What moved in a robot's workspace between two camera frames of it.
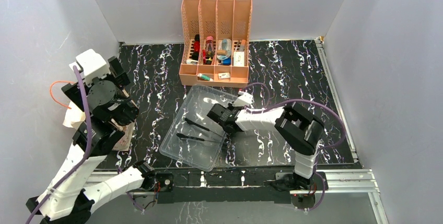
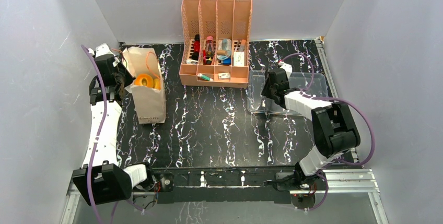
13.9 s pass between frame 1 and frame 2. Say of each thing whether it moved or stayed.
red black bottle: stayed
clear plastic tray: moved
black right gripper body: moved
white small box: stayed
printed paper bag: moved
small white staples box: stayed
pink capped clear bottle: stayed
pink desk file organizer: stayed
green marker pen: stayed
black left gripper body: moved
